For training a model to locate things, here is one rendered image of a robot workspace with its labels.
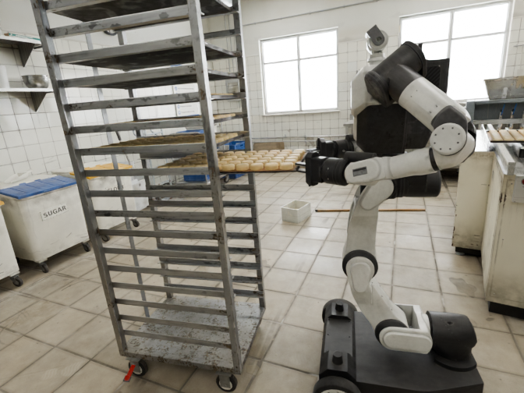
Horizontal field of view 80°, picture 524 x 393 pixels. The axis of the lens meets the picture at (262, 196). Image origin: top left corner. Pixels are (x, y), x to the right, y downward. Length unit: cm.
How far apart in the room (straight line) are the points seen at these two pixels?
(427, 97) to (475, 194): 188
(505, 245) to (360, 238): 100
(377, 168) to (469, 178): 183
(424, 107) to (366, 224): 55
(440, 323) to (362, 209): 61
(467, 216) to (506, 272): 72
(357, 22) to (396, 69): 482
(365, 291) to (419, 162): 67
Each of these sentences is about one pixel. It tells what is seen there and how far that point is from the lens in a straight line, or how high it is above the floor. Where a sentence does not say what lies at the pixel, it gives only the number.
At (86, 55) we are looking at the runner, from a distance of 144.
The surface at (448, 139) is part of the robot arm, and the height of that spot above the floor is 116.
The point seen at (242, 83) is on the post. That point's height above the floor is 137.
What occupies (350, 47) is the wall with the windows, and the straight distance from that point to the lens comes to 578.
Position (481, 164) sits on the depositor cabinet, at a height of 74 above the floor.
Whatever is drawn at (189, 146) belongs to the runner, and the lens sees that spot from 122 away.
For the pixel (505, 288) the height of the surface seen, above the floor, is 19.
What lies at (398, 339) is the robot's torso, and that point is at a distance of 155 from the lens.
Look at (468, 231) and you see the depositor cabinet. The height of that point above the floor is 22.
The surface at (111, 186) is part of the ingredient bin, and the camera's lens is 365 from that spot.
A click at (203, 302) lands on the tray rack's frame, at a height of 15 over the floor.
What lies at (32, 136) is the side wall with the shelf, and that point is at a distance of 397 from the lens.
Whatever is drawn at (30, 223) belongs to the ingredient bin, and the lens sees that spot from 322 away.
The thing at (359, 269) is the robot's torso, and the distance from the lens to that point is 136.
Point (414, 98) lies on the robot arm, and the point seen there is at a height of 126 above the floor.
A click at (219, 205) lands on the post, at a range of 119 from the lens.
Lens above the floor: 128
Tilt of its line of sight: 17 degrees down
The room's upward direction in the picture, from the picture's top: 5 degrees counter-clockwise
